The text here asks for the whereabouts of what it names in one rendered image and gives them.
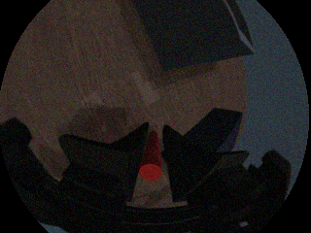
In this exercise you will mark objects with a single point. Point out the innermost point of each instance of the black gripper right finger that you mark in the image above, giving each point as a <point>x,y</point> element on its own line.
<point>189,165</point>

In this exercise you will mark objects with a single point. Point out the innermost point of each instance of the red peg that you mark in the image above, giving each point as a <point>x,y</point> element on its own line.
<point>151,168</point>

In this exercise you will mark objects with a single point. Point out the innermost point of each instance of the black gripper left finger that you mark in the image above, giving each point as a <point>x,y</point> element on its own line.
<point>122,158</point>

